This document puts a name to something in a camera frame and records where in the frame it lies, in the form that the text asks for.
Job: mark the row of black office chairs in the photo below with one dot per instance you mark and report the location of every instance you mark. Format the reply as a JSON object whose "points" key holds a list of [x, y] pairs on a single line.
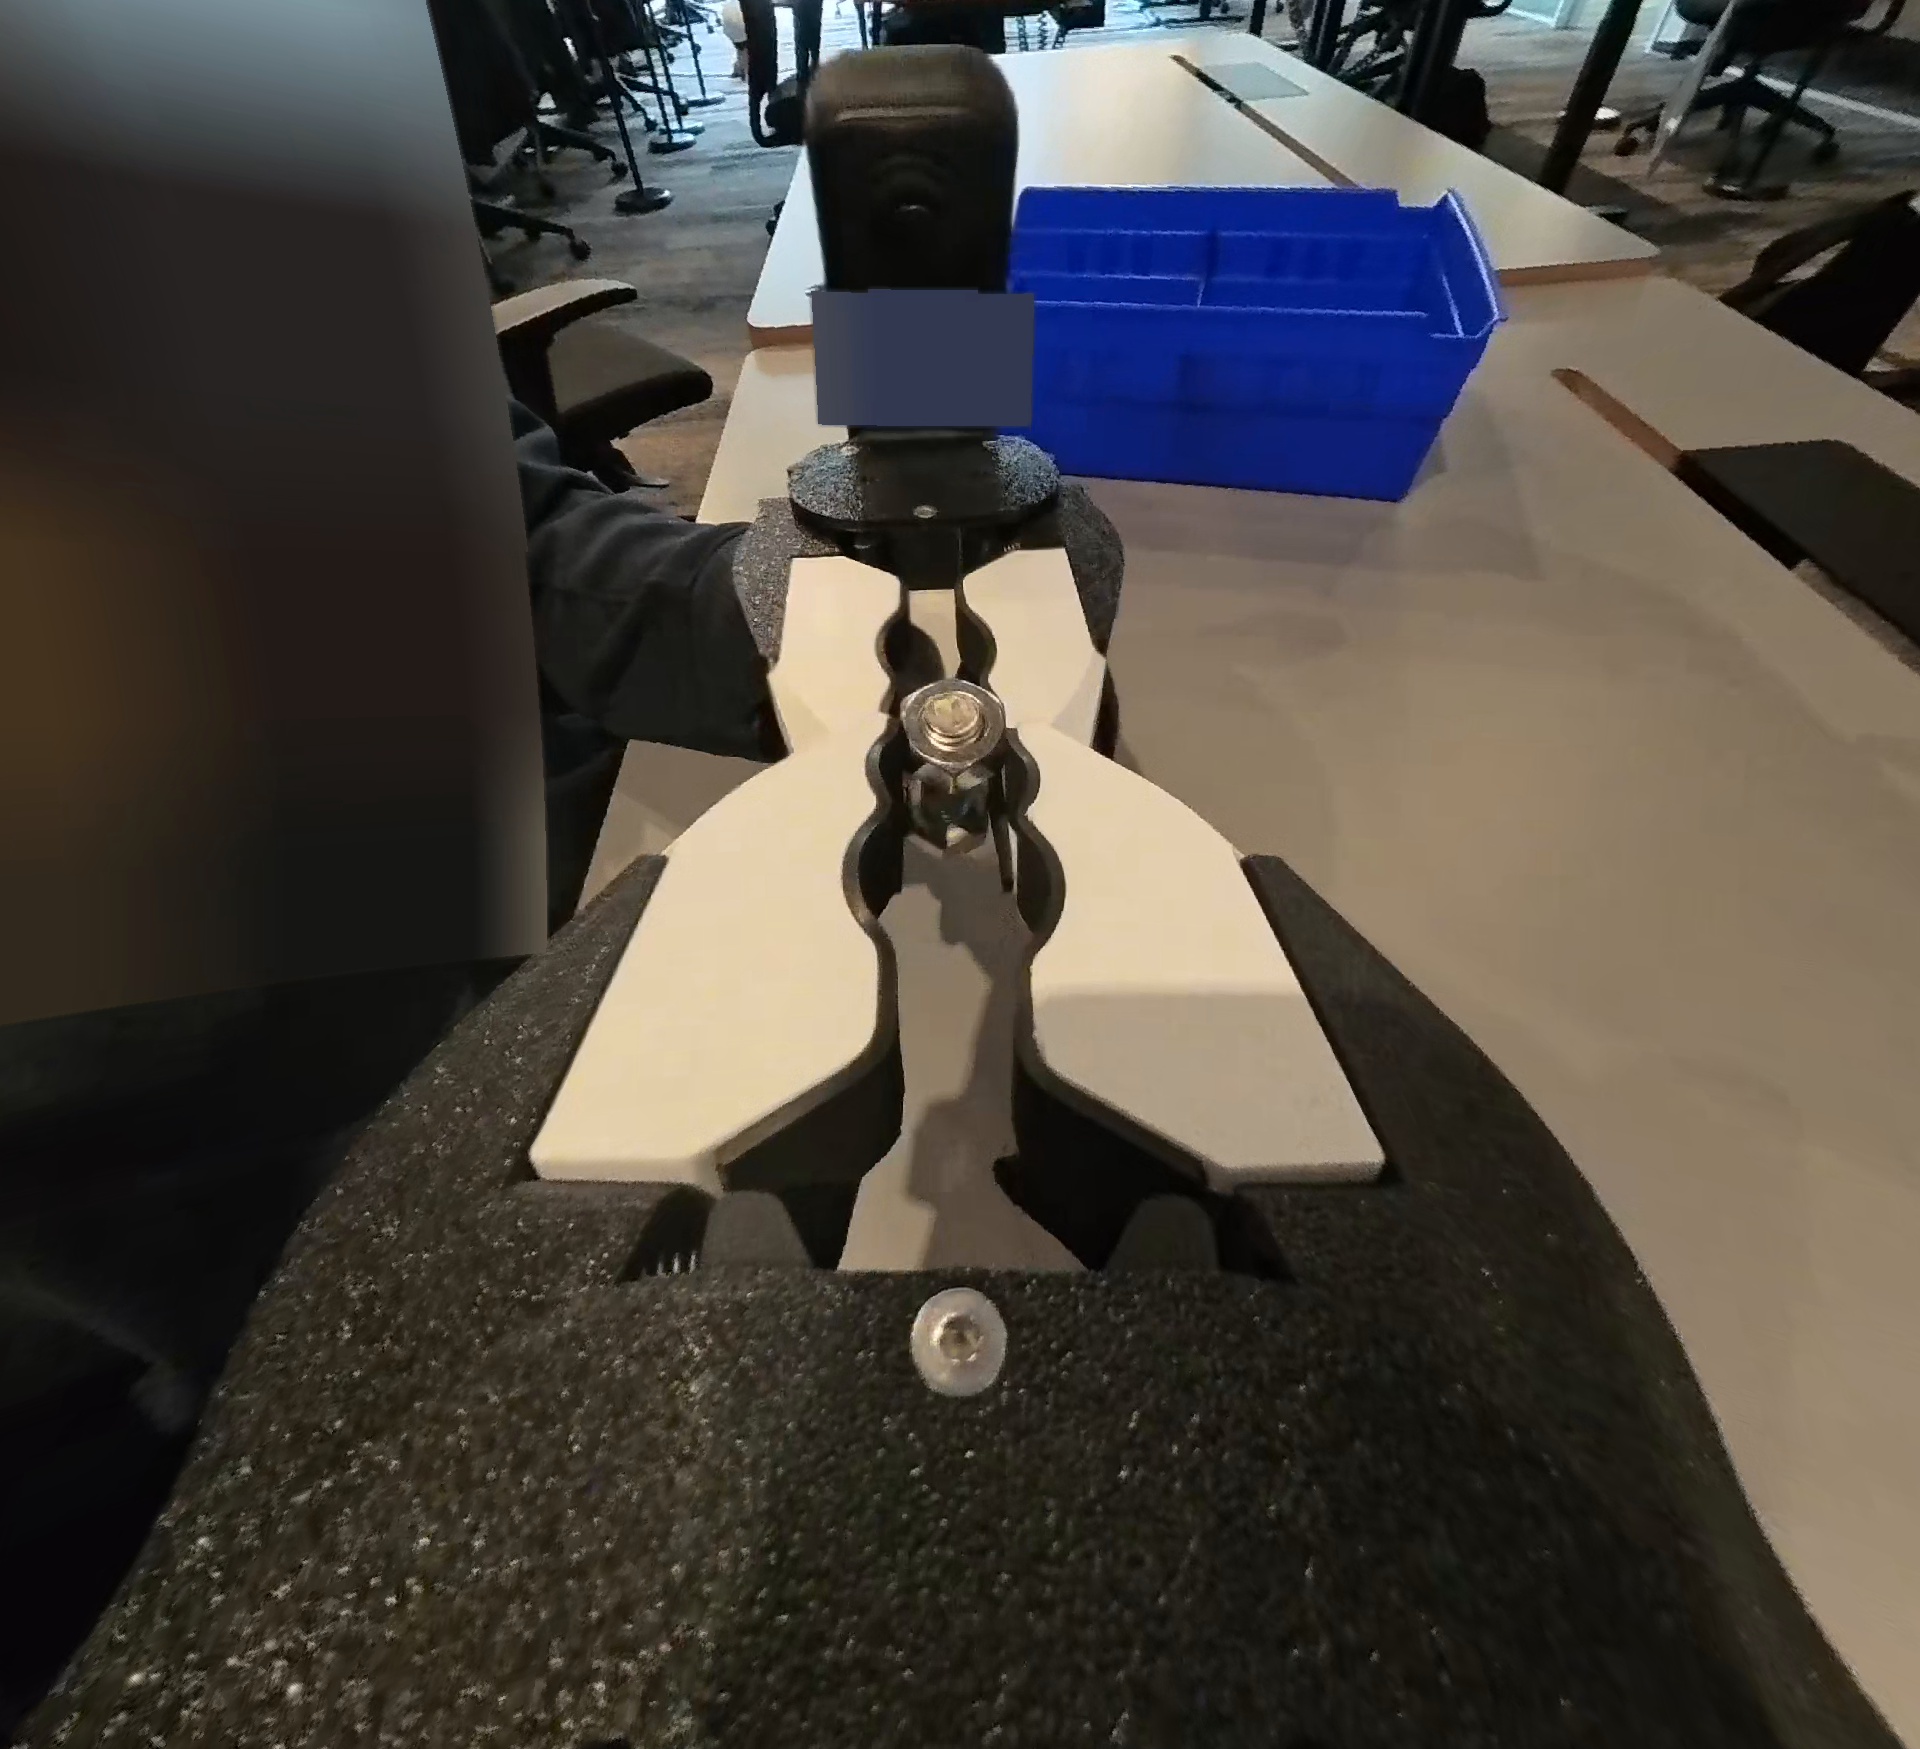
{"points": [[510, 24]]}

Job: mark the blue bin with black divider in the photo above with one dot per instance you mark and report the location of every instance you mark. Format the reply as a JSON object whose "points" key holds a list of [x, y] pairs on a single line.
{"points": [[1245, 414]]}

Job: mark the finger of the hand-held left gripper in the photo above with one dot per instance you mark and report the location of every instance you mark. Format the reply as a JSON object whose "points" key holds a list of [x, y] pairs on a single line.
{"points": [[824, 653], [1058, 653]]}

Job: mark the black office chair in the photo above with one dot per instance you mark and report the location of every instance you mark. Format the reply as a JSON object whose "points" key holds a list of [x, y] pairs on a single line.
{"points": [[615, 376], [1830, 279], [1756, 3]]}

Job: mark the silver nut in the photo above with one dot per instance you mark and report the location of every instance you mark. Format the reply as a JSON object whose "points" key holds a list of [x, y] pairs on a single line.
{"points": [[913, 723]]}

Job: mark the silver hex bolt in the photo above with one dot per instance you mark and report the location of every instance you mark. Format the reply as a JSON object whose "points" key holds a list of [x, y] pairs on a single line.
{"points": [[945, 807]]}

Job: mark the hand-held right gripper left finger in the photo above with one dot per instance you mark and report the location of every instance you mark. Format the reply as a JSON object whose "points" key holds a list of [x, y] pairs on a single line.
{"points": [[720, 999]]}

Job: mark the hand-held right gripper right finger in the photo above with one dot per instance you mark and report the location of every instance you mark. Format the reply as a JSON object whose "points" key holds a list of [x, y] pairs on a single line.
{"points": [[1185, 999]]}

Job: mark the person's left forearm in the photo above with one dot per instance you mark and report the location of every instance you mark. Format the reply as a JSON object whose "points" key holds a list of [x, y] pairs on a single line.
{"points": [[646, 608]]}

